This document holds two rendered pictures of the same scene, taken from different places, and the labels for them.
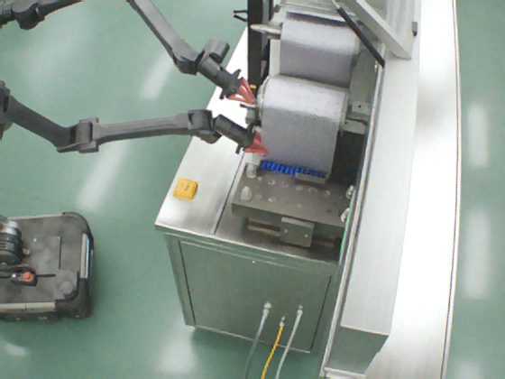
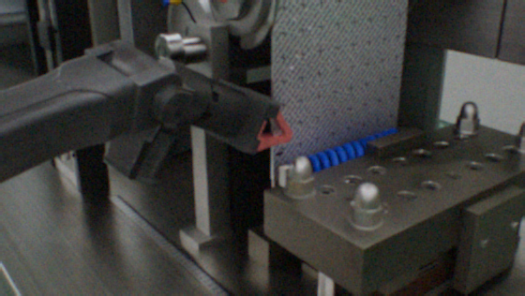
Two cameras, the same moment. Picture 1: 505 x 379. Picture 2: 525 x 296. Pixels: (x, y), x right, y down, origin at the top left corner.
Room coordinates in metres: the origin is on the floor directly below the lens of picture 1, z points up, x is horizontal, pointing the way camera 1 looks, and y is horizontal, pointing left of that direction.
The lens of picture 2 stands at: (0.84, 0.49, 1.33)
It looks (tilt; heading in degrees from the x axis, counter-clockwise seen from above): 22 degrees down; 308
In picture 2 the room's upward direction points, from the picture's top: straight up
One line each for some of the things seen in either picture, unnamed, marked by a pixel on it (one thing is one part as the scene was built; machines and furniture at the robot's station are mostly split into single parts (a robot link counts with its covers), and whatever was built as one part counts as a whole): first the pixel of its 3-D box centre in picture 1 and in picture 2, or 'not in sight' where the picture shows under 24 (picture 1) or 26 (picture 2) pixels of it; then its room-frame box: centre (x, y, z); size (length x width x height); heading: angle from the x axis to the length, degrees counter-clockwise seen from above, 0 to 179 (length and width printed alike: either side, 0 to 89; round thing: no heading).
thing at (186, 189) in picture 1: (185, 189); not in sight; (1.20, 0.23, 0.91); 0.07 x 0.07 x 0.02; 76
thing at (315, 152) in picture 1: (297, 150); (341, 93); (1.21, -0.14, 1.11); 0.23 x 0.01 x 0.18; 76
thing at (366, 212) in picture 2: (246, 192); (367, 202); (1.08, 0.02, 1.05); 0.04 x 0.04 x 0.04
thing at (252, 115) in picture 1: (254, 131); (201, 139); (1.34, -0.01, 1.05); 0.06 x 0.05 x 0.31; 76
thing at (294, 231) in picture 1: (296, 233); (490, 239); (0.99, -0.14, 0.96); 0.10 x 0.03 x 0.11; 76
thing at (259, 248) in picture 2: not in sight; (336, 215); (1.21, -0.14, 0.92); 0.28 x 0.04 x 0.04; 76
